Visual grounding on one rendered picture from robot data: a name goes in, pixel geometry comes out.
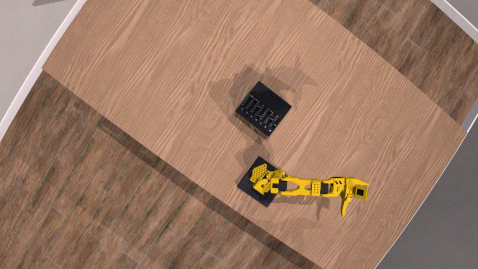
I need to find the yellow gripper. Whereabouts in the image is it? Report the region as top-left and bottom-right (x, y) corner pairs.
(340, 176), (369, 217)

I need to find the black lighting desk panel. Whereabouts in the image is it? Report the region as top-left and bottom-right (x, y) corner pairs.
(236, 81), (292, 137)

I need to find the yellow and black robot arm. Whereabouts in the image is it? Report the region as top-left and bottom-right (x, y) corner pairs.
(249, 163), (345, 197)

